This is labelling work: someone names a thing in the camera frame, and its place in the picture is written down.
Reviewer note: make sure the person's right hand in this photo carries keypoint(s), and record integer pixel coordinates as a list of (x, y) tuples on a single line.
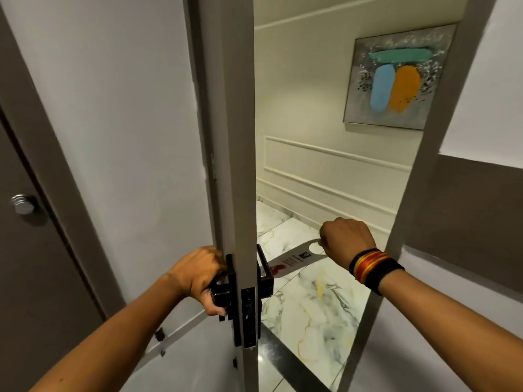
[(347, 240)]

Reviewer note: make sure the person's left hand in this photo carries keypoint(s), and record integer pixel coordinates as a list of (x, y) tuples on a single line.
[(194, 273)]

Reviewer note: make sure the person's right fingers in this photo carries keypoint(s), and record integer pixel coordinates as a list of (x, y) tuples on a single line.
[(322, 239)]

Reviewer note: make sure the person's left thumb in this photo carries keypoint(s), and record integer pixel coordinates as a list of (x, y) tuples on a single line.
[(215, 305)]

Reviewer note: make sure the white door hanger sign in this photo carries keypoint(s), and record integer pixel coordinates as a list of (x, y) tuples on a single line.
[(296, 259)]

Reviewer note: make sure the person's left forearm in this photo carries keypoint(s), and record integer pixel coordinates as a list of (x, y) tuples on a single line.
[(118, 338)]

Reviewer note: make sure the person's right forearm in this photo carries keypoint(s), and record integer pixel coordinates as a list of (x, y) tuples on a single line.
[(453, 330)]

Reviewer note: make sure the black door lock plate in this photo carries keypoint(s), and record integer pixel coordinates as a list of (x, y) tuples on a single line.
[(249, 318)]

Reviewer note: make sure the red orange yellow striped bangle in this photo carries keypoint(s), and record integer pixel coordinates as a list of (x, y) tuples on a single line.
[(372, 266)]

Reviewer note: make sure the wide black cloth wristband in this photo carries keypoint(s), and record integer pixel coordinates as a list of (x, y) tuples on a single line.
[(384, 277)]

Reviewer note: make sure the black floor threshold strip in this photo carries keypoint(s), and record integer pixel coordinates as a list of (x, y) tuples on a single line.
[(286, 359)]

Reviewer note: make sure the grey white door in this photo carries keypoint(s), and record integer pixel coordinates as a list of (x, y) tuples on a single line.
[(229, 138)]

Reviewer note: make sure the abstract framed painting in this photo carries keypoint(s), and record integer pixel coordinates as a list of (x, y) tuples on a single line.
[(398, 77)]

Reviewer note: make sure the brown door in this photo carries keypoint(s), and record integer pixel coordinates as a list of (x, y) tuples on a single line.
[(36, 281)]

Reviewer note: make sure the silver round door knob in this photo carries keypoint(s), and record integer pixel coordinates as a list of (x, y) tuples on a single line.
[(23, 204)]

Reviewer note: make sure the grey door frame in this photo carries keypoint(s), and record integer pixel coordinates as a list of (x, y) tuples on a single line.
[(425, 159)]

